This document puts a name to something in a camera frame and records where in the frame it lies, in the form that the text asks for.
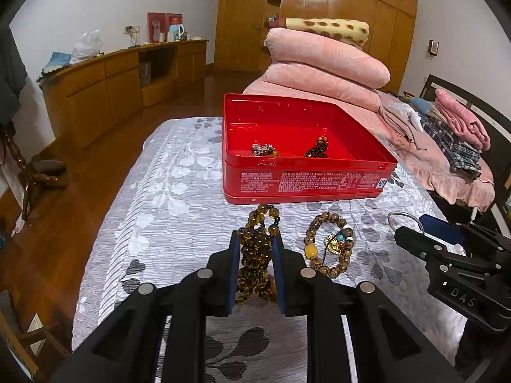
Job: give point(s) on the grey leaf pattern table cloth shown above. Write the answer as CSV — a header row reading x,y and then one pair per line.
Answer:
x,y
170,215

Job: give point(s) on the pink folded blanket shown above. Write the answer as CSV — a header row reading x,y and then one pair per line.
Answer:
x,y
462,121

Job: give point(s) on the wooden chair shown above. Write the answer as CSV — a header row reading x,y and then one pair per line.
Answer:
x,y
37,352

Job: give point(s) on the lower pink folded quilt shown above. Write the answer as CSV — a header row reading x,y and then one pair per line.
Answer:
x,y
315,81

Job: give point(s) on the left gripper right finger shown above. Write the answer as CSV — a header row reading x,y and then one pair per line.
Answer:
x,y
354,333

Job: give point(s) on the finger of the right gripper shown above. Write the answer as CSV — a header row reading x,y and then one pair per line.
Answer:
x,y
488,251
459,229

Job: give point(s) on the wooden coat stand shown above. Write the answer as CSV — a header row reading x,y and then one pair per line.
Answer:
x,y
22,176

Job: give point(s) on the red photo frames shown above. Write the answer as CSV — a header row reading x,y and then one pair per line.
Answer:
x,y
159,23

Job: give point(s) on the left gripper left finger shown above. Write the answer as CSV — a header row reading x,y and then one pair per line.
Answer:
x,y
159,327

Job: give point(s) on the silver bangle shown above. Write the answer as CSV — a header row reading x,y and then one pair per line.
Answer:
x,y
397,219

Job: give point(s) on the giraffe pattern pillow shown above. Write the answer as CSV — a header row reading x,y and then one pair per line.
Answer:
x,y
349,31

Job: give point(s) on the dark grey coat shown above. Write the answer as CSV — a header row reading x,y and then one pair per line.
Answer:
x,y
13,76

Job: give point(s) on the blue cloth on cabinet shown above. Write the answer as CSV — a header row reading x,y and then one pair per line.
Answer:
x,y
58,61

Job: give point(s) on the wooden sideboard cabinet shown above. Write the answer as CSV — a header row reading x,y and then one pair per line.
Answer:
x,y
86,100

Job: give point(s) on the plaid folded clothes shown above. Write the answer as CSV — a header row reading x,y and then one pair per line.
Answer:
x,y
463,159

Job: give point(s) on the white plastic bag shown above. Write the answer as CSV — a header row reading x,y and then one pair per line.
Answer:
x,y
87,47

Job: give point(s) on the red tin box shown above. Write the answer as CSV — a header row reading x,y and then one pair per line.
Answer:
x,y
282,150

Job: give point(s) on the wall switch panel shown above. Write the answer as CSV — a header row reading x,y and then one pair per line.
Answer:
x,y
433,47

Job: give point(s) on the pink bed sheet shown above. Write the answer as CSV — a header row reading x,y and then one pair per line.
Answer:
x,y
429,165

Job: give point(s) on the blue electric kettle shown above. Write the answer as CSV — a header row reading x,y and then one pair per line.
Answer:
x,y
176,30

